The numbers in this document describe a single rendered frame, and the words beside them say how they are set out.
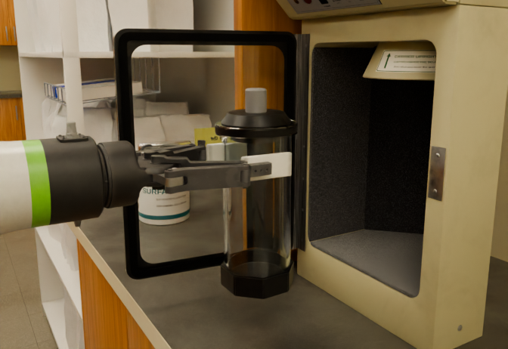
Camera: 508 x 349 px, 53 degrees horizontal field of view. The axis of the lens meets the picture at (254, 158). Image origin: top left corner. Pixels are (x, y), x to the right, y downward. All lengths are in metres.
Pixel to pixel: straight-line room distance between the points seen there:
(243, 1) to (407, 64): 0.31
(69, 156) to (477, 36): 0.50
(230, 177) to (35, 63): 2.17
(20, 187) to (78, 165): 0.06
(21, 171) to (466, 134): 0.53
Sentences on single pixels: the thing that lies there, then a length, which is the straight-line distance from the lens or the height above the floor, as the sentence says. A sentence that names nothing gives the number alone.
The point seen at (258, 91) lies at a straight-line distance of 0.64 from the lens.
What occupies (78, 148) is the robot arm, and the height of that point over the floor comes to 1.26.
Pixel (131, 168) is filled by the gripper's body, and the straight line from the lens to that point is 0.56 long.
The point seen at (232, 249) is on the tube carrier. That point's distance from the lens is 0.67.
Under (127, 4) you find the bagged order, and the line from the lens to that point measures 1.79.
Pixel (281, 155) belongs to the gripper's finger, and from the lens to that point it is 0.63.
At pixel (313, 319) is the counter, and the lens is 0.84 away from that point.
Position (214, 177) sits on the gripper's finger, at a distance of 0.56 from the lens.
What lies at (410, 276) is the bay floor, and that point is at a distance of 0.84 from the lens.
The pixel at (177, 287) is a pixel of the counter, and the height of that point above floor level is 0.94.
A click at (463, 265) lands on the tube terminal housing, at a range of 0.77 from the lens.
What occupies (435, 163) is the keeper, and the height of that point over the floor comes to 1.21.
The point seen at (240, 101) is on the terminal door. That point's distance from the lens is 0.84.
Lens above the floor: 1.35
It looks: 12 degrees down
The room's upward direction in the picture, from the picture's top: straight up
